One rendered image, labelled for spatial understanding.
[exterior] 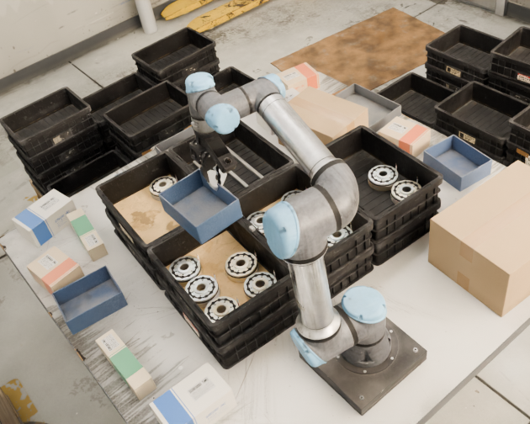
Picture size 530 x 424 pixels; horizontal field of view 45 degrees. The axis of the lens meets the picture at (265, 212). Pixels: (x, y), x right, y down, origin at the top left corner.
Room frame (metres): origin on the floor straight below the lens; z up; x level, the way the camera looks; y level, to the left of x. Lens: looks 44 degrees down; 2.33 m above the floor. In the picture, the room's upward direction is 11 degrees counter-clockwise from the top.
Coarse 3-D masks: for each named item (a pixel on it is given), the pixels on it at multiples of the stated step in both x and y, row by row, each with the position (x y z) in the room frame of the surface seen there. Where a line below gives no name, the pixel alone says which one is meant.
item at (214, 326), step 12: (168, 240) 1.44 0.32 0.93; (156, 264) 1.35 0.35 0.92; (168, 276) 1.28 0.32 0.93; (288, 276) 1.20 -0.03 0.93; (180, 288) 1.24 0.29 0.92; (276, 288) 1.17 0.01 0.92; (192, 300) 1.17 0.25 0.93; (252, 300) 1.13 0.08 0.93; (240, 312) 1.11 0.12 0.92; (204, 324) 1.10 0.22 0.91; (216, 324) 1.08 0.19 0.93
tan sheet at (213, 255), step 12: (216, 240) 1.49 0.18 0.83; (228, 240) 1.48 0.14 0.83; (192, 252) 1.46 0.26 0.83; (204, 252) 1.45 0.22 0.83; (216, 252) 1.44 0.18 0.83; (228, 252) 1.43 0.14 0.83; (204, 264) 1.40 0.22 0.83; (216, 264) 1.39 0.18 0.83; (216, 276) 1.34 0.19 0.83; (228, 288) 1.28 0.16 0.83; (240, 288) 1.27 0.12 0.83; (240, 300) 1.22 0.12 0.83
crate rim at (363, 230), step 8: (288, 168) 1.67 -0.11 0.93; (272, 176) 1.64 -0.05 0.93; (264, 184) 1.61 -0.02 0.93; (248, 192) 1.59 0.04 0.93; (360, 216) 1.38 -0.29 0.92; (248, 224) 1.44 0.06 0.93; (368, 224) 1.34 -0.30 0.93; (256, 232) 1.39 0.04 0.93; (352, 232) 1.32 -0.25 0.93; (360, 232) 1.31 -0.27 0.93; (264, 240) 1.36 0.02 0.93; (344, 240) 1.29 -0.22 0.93; (352, 240) 1.30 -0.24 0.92; (328, 248) 1.27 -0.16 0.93; (336, 248) 1.27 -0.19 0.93; (328, 256) 1.26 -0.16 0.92
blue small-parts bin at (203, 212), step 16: (192, 176) 1.49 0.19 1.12; (176, 192) 1.45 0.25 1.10; (192, 192) 1.48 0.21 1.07; (208, 192) 1.47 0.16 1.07; (224, 192) 1.39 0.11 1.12; (176, 208) 1.42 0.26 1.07; (192, 208) 1.41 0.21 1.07; (208, 208) 1.40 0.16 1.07; (224, 208) 1.31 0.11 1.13; (240, 208) 1.33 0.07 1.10; (192, 224) 1.27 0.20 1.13; (208, 224) 1.28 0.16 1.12; (224, 224) 1.30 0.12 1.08
